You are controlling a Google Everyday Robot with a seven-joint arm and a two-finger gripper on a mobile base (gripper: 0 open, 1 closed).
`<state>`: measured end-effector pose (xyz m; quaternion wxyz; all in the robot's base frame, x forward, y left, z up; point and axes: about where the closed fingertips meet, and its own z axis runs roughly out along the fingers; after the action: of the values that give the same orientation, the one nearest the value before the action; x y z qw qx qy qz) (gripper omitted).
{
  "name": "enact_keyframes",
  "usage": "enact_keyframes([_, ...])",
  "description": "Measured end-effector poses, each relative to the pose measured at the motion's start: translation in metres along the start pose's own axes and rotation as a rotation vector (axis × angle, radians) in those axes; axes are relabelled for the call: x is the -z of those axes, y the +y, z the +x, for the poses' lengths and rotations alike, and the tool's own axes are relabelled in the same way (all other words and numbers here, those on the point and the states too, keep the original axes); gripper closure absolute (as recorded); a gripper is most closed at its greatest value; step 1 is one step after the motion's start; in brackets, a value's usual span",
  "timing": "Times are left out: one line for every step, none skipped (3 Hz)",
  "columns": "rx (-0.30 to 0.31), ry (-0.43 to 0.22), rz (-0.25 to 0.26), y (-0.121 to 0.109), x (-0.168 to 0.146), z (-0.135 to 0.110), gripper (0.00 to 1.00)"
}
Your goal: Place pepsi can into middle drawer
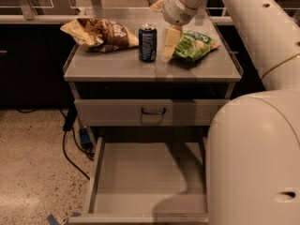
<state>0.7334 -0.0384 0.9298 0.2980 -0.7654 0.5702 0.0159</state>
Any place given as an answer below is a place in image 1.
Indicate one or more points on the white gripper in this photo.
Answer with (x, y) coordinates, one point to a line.
(172, 9)

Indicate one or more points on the blue pepsi can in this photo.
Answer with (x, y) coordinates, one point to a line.
(148, 42)

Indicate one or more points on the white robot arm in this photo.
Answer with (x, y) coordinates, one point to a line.
(253, 144)

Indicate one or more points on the grey drawer cabinet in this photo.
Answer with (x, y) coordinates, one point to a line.
(122, 75)

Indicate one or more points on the closed grey upper drawer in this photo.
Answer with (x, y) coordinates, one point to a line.
(127, 112)

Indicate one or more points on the open grey lower drawer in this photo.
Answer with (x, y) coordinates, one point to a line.
(145, 183)

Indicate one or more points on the green snack bag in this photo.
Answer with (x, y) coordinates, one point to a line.
(194, 46)

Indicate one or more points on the brown chip bag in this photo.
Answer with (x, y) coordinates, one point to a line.
(100, 35)

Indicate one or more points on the black power plug block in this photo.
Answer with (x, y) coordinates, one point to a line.
(70, 119)

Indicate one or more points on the blue power adapter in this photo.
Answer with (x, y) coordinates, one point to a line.
(84, 138)

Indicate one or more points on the blue tape on floor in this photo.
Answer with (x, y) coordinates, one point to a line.
(53, 220)

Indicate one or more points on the black drawer handle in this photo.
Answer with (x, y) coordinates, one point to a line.
(145, 112)

